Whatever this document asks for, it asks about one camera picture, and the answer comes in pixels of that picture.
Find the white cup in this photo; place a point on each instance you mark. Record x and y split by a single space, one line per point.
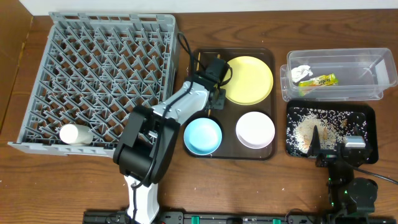
76 135

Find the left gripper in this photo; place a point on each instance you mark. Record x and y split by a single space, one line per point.
217 100

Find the yellow plate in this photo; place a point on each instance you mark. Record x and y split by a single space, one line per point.
250 82

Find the green snack wrapper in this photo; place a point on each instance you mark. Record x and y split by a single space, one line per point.
323 80

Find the grey dishwasher rack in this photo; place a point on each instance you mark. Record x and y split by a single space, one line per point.
95 69

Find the clear plastic bin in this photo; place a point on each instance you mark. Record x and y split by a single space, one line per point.
363 73

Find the dark brown serving tray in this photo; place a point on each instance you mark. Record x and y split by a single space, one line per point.
231 147

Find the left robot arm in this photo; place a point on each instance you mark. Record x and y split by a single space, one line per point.
146 146

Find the white pink bowl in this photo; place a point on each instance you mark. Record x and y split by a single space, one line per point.
255 130

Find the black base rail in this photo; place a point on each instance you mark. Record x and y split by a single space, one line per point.
189 218

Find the blue bowl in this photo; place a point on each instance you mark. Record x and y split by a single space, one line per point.
202 136

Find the white tissue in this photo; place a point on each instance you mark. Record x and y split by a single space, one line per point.
300 72

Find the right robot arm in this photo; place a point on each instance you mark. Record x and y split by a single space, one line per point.
352 198

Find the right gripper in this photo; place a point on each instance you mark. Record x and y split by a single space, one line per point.
329 157

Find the black waste tray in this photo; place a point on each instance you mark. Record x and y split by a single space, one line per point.
333 120

